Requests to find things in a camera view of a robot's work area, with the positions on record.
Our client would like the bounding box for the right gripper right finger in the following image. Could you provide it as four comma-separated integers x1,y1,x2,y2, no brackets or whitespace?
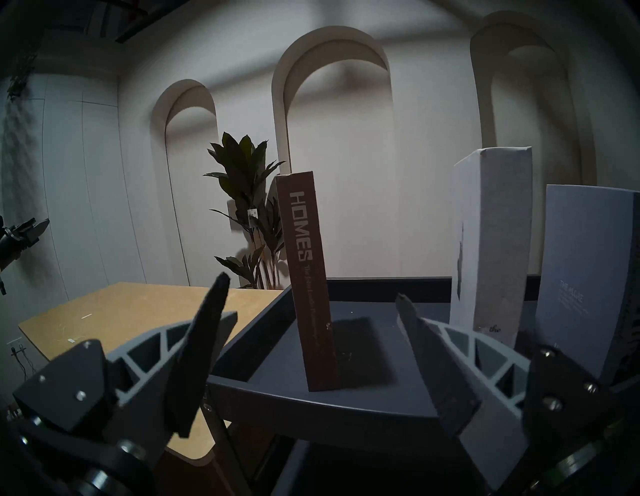
395,293,627,493

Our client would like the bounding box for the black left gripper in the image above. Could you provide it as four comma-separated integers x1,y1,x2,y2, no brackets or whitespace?
0,218,51,273

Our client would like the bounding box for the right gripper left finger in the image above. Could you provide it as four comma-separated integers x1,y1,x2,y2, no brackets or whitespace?
12,271,239,468

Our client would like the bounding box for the grey Discontent book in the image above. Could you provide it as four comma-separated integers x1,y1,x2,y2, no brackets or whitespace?
535,184,640,386

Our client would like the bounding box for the white Statue of Liberty book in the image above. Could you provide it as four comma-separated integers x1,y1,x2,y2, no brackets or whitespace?
449,146,534,347

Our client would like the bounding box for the brown HOMES book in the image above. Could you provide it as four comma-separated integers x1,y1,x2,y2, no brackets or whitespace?
275,171,344,393

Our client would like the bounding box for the black three-tier shelf cart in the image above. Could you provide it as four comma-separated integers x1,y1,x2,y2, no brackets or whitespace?
204,275,640,496

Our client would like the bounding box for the light wooden table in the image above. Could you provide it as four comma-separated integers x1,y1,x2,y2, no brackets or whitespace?
18,281,286,467

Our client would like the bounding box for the dark green leafy plant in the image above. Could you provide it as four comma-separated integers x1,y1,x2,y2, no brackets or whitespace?
203,131,287,291

